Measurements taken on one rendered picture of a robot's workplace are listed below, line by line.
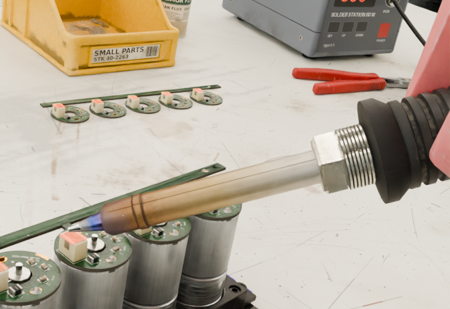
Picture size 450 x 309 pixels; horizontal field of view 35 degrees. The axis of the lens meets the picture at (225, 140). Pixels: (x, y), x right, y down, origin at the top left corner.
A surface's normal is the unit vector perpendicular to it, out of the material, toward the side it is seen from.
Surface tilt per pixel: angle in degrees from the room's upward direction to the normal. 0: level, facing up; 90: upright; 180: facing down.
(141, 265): 90
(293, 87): 0
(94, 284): 90
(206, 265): 90
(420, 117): 41
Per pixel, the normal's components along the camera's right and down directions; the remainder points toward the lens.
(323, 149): -0.20, -0.54
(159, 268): 0.26, 0.45
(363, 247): 0.18, -0.89
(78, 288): -0.17, 0.39
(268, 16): -0.82, 0.10
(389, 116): 0.40, -0.62
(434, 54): 0.07, 0.40
